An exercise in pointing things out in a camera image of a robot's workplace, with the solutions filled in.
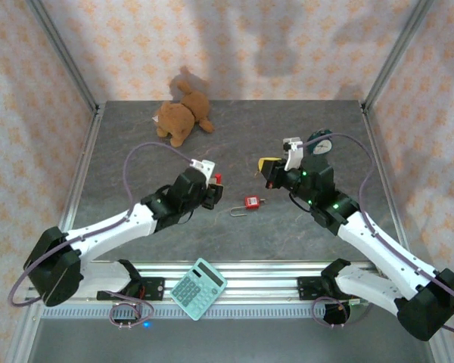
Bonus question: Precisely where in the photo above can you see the teal alarm clock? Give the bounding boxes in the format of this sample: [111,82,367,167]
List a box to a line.
[307,128,333,155]

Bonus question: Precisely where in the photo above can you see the brown plush toy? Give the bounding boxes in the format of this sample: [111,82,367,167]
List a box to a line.
[152,79,216,147]

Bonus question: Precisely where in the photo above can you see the teal calculator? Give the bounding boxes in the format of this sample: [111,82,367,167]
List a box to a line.
[169,257,229,321]

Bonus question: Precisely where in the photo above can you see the thin black cable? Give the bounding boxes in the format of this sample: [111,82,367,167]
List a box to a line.
[289,192,313,209]

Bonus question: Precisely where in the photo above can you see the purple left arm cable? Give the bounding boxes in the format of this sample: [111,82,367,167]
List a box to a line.
[8,141,197,307]

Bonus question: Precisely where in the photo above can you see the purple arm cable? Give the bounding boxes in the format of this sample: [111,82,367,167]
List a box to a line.
[303,132,454,337]
[8,141,197,307]

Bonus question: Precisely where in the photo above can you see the aluminium table side rail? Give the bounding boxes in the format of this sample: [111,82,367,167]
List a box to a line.
[361,101,453,363]
[3,104,106,363]

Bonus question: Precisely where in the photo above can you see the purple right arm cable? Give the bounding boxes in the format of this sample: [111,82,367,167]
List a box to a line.
[303,132,454,337]

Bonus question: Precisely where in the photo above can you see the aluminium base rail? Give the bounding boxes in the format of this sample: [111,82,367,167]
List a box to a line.
[24,259,436,306]

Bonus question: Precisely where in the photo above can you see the slotted white cable duct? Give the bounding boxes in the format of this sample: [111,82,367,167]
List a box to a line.
[40,304,326,319]

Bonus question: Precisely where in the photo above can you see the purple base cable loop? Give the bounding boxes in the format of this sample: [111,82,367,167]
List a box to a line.
[311,296,374,329]
[108,293,155,330]

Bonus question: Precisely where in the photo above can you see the aluminium frame post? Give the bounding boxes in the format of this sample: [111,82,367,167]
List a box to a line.
[25,0,101,114]
[362,0,438,113]

